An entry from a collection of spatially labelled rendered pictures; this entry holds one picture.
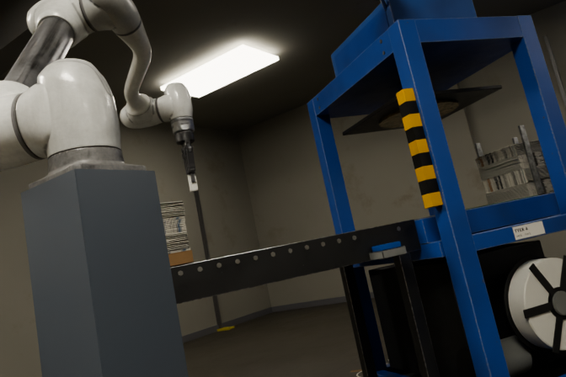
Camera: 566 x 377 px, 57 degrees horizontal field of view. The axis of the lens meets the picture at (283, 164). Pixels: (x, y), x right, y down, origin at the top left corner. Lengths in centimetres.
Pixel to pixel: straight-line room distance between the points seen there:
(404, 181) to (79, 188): 618
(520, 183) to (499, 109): 405
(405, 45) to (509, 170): 97
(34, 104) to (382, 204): 624
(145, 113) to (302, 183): 577
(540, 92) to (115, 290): 188
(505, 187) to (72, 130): 215
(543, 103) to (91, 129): 182
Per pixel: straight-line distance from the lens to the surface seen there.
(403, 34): 211
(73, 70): 122
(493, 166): 283
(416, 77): 205
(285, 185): 793
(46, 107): 120
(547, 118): 241
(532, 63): 245
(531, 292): 221
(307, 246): 190
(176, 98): 213
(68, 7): 176
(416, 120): 201
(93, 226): 107
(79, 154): 115
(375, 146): 722
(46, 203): 116
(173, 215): 194
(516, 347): 232
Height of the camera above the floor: 75
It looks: 10 degrees up
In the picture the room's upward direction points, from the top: 12 degrees counter-clockwise
